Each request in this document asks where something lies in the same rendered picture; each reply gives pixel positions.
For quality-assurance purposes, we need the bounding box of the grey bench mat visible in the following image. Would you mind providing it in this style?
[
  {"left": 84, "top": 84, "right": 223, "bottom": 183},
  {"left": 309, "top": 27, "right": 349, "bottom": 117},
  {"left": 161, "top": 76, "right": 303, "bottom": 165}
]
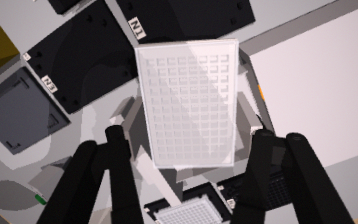
[{"left": 0, "top": 0, "right": 358, "bottom": 224}]

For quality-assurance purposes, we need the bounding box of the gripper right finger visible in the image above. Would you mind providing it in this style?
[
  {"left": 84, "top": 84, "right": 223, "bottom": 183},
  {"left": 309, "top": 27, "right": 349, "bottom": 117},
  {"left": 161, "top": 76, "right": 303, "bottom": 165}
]
[{"left": 229, "top": 91, "right": 355, "bottom": 224}]

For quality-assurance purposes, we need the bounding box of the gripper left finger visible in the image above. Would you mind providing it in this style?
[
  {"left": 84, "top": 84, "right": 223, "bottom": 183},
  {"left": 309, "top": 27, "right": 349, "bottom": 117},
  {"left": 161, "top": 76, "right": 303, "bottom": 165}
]
[{"left": 36, "top": 96, "right": 147, "bottom": 224}]

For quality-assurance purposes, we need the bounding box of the black multi-well assay plate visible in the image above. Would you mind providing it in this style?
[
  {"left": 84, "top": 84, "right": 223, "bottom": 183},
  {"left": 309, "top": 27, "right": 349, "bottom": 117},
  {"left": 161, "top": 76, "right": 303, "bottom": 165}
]
[{"left": 228, "top": 170, "right": 292, "bottom": 212}]

